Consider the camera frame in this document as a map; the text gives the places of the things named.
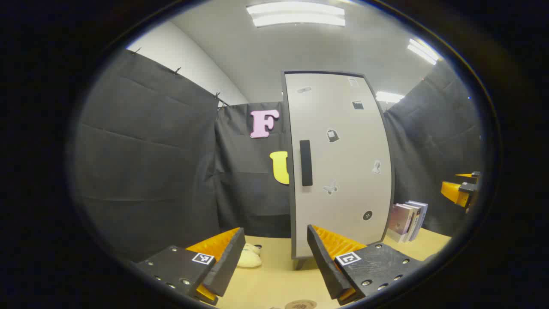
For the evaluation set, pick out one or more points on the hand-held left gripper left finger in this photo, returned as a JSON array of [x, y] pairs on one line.
[[227, 262]]

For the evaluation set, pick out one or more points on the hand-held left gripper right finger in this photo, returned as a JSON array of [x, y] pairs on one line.
[[324, 262]]

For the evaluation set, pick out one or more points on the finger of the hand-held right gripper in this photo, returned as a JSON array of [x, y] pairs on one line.
[[467, 177], [452, 191]]

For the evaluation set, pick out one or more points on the round brown coaster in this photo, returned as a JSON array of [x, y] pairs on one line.
[[300, 304]]

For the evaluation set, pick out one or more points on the dark grey cabinet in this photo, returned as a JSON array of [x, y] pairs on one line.
[[292, 206]]

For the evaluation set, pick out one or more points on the light grey cabinet door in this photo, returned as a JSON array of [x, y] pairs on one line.
[[343, 163]]

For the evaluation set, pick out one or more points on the cream plush toy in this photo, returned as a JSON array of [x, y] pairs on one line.
[[249, 257]]

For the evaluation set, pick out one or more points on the pale blue book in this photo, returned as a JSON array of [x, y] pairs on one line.
[[422, 214]]

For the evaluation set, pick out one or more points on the grey spine book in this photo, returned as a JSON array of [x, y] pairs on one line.
[[414, 221]]

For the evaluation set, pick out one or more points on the pink cover book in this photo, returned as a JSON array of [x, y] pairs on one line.
[[399, 221]]

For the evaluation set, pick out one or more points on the ceiling light panel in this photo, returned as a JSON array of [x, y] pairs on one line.
[[296, 13], [422, 50], [389, 97]]

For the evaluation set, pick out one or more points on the black backdrop cloth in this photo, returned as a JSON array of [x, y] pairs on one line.
[[150, 171]]

